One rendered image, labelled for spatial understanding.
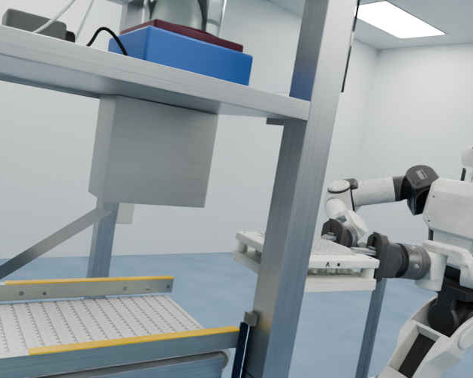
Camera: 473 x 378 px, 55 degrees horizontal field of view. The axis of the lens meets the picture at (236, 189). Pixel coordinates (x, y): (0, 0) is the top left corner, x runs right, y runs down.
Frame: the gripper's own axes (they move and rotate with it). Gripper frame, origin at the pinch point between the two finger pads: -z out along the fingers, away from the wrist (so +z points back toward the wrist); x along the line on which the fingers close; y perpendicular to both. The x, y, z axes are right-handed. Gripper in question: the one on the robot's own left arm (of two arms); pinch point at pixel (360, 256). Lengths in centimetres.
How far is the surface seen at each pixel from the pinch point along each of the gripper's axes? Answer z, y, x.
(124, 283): -53, 7, 12
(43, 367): -68, -24, 14
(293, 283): -31.5, -22.7, 0.6
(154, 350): -52, -21, 14
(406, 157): 356, 383, -53
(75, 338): -64, -12, 16
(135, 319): -52, -5, 15
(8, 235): -93, 335, 88
